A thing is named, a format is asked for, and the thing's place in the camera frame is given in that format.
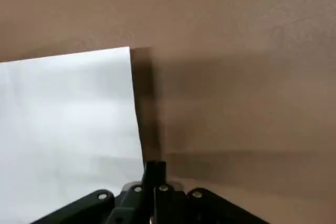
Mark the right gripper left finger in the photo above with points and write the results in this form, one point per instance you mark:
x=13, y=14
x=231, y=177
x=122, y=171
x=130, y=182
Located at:
x=123, y=205

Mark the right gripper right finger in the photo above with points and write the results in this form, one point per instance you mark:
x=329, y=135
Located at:
x=183, y=208

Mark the white A4 paper sheet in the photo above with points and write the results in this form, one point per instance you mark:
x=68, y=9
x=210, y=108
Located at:
x=65, y=129

